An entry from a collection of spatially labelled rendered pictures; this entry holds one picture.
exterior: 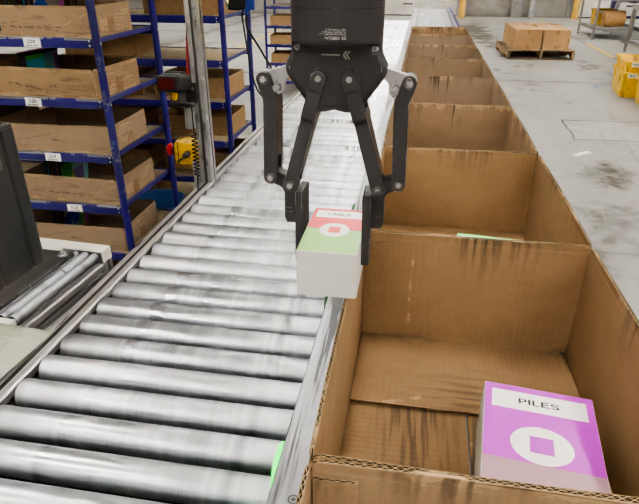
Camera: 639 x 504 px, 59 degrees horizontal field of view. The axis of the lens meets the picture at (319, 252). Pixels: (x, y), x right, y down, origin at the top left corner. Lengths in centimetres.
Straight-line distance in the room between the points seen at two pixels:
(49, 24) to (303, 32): 181
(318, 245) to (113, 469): 49
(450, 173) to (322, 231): 63
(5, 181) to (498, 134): 114
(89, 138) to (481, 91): 138
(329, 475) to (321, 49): 33
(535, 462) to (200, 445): 48
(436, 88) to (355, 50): 141
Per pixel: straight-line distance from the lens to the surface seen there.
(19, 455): 94
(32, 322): 129
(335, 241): 51
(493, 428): 61
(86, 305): 125
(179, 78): 169
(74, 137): 229
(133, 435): 91
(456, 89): 188
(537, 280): 79
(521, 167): 114
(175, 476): 84
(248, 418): 90
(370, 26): 46
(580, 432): 63
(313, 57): 48
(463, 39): 305
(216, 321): 113
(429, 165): 112
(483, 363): 80
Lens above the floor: 137
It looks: 27 degrees down
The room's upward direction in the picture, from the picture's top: straight up
